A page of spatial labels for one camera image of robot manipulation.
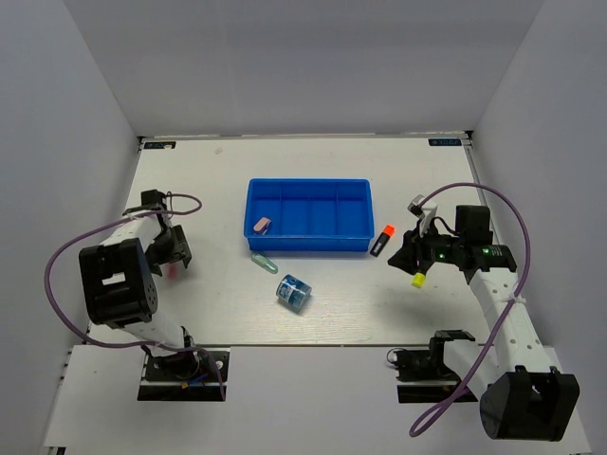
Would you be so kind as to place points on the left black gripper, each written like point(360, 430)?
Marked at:
point(180, 251)

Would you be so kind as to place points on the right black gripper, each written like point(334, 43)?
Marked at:
point(413, 249)

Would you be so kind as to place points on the yellow capped black highlighter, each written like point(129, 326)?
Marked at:
point(418, 280)

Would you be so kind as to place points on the orange capped black highlighter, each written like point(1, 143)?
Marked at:
point(382, 240)

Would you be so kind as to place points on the pink eraser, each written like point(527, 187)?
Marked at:
point(262, 226)

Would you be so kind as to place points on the green clear utility knife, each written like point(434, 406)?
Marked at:
point(264, 262)

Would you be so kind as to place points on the blue tape roll pack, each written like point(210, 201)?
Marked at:
point(293, 293)

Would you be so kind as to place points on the pink utility knife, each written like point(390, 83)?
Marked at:
point(172, 271)

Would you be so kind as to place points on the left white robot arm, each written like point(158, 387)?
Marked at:
point(119, 287)

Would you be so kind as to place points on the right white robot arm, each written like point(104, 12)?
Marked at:
point(521, 392)

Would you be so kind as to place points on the left corner label sticker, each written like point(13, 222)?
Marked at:
point(159, 145)

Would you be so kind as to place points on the corner label sticker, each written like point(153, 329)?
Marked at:
point(445, 142)
point(159, 145)

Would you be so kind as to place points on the blue plastic divided bin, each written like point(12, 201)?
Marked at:
point(310, 214)

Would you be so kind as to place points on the right corner label sticker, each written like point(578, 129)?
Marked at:
point(445, 142)

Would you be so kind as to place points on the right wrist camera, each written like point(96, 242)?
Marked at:
point(424, 212)

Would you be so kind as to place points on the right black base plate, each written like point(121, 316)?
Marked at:
point(418, 381)

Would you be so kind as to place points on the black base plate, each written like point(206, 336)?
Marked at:
point(418, 381)
point(178, 378)

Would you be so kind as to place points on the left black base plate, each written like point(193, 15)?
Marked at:
point(178, 378)

